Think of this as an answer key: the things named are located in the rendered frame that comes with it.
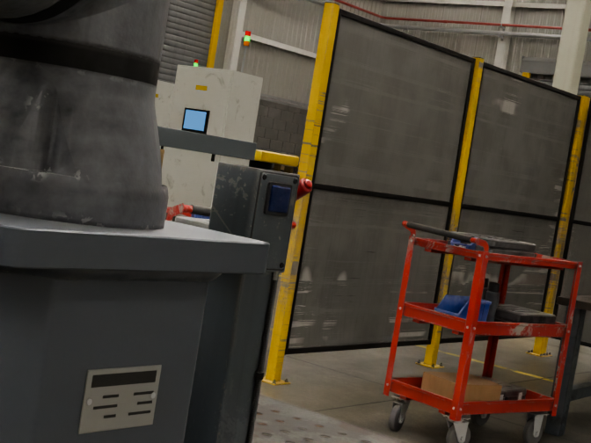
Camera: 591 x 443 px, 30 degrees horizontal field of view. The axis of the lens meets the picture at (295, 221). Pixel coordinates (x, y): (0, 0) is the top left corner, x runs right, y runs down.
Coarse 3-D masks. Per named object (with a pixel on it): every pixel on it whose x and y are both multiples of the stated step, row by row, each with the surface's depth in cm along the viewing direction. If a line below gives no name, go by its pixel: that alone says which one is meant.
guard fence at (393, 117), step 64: (320, 64) 570; (384, 64) 618; (448, 64) 675; (320, 128) 578; (384, 128) 628; (448, 128) 686; (512, 128) 755; (576, 128) 831; (320, 192) 588; (384, 192) 637; (448, 192) 698; (512, 192) 768; (320, 256) 598; (384, 256) 651; (448, 256) 705; (320, 320) 608; (384, 320) 661
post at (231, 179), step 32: (224, 192) 122; (256, 192) 119; (224, 224) 122; (256, 224) 120; (288, 224) 123; (224, 288) 122; (256, 288) 122; (224, 320) 121; (256, 320) 123; (224, 352) 121; (256, 352) 123; (224, 384) 121; (256, 384) 124; (192, 416) 124; (224, 416) 121
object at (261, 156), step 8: (256, 152) 120; (264, 152) 119; (272, 152) 120; (256, 160) 120; (264, 160) 120; (272, 160) 120; (280, 160) 121; (288, 160) 122; (296, 160) 123; (264, 168) 122
